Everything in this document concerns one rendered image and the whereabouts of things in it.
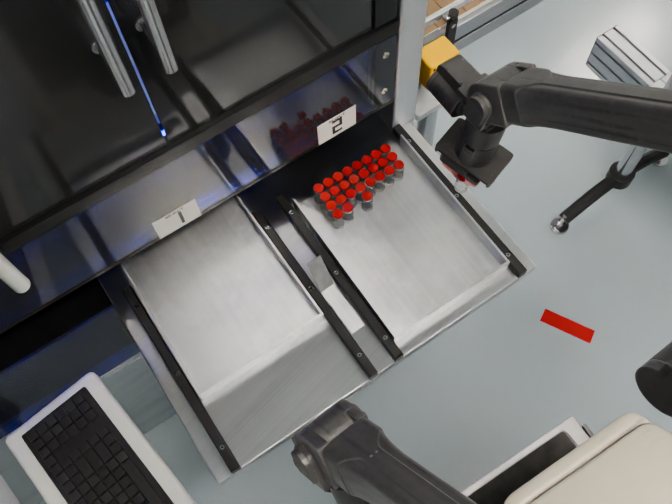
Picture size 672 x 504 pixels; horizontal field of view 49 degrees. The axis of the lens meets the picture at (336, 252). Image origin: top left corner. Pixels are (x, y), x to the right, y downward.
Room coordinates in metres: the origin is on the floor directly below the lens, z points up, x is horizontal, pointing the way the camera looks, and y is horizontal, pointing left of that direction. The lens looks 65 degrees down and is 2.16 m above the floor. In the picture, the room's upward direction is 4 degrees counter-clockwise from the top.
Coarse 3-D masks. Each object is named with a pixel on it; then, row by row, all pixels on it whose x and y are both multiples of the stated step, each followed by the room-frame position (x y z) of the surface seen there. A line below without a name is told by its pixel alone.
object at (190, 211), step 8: (192, 200) 0.63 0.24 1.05; (184, 208) 0.62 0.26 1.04; (192, 208) 0.63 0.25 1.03; (168, 216) 0.61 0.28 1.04; (176, 216) 0.61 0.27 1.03; (184, 216) 0.62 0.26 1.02; (192, 216) 0.63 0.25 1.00; (152, 224) 0.59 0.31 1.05; (160, 224) 0.60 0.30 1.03; (168, 224) 0.60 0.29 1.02; (176, 224) 0.61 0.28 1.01; (184, 224) 0.62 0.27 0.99; (160, 232) 0.60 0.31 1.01; (168, 232) 0.60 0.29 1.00
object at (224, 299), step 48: (192, 240) 0.64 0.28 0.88; (240, 240) 0.63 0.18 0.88; (144, 288) 0.55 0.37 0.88; (192, 288) 0.54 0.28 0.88; (240, 288) 0.53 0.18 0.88; (288, 288) 0.52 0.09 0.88; (192, 336) 0.44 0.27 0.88; (240, 336) 0.44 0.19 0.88; (288, 336) 0.42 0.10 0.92; (192, 384) 0.34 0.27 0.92
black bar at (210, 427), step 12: (132, 300) 0.52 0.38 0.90; (144, 312) 0.49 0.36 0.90; (144, 324) 0.47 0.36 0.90; (156, 336) 0.44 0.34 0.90; (156, 348) 0.42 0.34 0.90; (168, 348) 0.42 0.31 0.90; (168, 360) 0.40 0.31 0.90; (180, 372) 0.37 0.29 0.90; (180, 384) 0.35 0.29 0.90; (192, 396) 0.33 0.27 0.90; (204, 408) 0.30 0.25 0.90; (204, 420) 0.28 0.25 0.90; (216, 432) 0.26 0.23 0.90; (216, 444) 0.24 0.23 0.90; (228, 456) 0.22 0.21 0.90; (240, 468) 0.20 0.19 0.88
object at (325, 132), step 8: (344, 112) 0.79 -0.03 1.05; (352, 112) 0.80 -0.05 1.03; (328, 120) 0.78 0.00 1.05; (344, 120) 0.79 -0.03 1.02; (352, 120) 0.80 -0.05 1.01; (320, 128) 0.77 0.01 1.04; (328, 128) 0.78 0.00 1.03; (336, 128) 0.78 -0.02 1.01; (344, 128) 0.79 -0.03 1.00; (320, 136) 0.77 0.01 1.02; (328, 136) 0.78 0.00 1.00; (320, 144) 0.77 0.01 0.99
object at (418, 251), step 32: (416, 160) 0.77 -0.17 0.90; (384, 192) 0.71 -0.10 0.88; (416, 192) 0.71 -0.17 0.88; (448, 192) 0.68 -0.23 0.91; (320, 224) 0.65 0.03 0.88; (352, 224) 0.65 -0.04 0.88; (384, 224) 0.64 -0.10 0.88; (416, 224) 0.64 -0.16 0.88; (448, 224) 0.63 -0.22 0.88; (352, 256) 0.58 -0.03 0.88; (384, 256) 0.57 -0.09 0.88; (416, 256) 0.57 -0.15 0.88; (448, 256) 0.56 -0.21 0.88; (480, 256) 0.56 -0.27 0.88; (384, 288) 0.51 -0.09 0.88; (416, 288) 0.50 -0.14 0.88; (448, 288) 0.50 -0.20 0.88; (384, 320) 0.43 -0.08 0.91; (416, 320) 0.44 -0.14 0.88
